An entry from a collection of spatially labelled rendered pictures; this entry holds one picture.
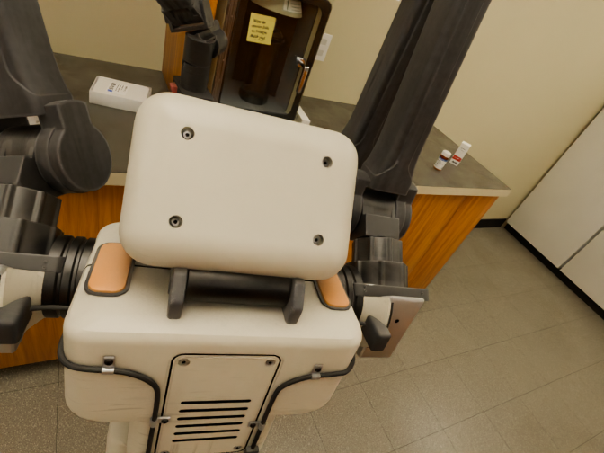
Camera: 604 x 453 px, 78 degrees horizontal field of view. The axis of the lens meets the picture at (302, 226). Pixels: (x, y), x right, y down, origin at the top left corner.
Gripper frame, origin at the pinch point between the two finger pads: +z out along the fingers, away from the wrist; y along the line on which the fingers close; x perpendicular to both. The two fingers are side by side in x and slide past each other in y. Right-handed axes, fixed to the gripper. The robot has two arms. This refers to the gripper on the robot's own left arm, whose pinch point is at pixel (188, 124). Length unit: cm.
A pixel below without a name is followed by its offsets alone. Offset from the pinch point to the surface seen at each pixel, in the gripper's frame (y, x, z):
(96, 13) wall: 76, 13, 2
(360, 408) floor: -44, -81, 111
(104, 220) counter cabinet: 6.1, 16.8, 34.1
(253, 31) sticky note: 30.5, -24.2, -14.8
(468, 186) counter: -2, -119, 18
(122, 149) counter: 13.8, 11.8, 16.1
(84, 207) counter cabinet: 6.4, 21.5, 29.3
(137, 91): 42.3, 4.4, 12.6
